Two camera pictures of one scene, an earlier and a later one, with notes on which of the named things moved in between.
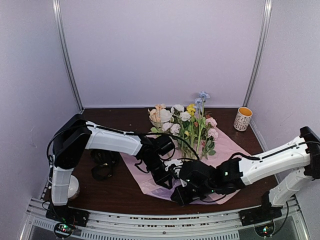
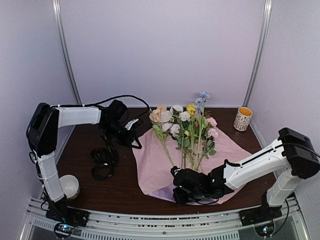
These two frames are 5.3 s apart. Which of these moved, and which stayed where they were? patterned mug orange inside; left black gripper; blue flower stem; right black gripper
Moved: left black gripper
Stayed: patterned mug orange inside; blue flower stem; right black gripper
